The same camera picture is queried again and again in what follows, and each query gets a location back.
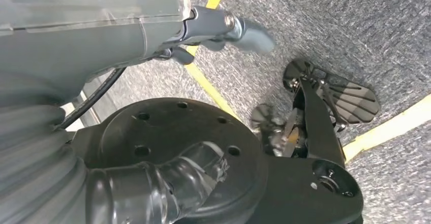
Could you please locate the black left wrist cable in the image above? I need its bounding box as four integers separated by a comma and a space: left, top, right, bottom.
53, 67, 127, 131

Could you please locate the black robot left leg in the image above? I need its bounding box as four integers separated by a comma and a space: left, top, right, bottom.
69, 78, 364, 224

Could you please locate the yellow floor tape square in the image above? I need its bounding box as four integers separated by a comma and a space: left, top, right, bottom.
184, 0, 431, 164

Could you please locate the black robot left foot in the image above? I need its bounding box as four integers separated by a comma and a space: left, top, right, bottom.
251, 58, 381, 157

